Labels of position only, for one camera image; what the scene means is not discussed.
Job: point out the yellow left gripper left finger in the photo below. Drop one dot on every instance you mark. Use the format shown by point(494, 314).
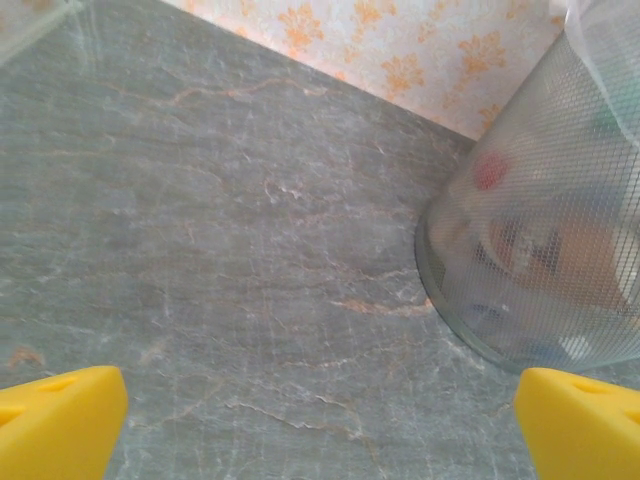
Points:
point(55, 430)

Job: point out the grey mesh waste bin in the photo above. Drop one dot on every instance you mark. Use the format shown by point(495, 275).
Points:
point(550, 150)

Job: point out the red label tea bottle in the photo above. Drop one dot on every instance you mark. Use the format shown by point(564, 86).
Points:
point(580, 250)

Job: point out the clear tube bottle blue cap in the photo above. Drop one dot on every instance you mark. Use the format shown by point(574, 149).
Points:
point(20, 25)

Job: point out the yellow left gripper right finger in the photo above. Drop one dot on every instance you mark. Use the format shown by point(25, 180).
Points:
point(585, 430)

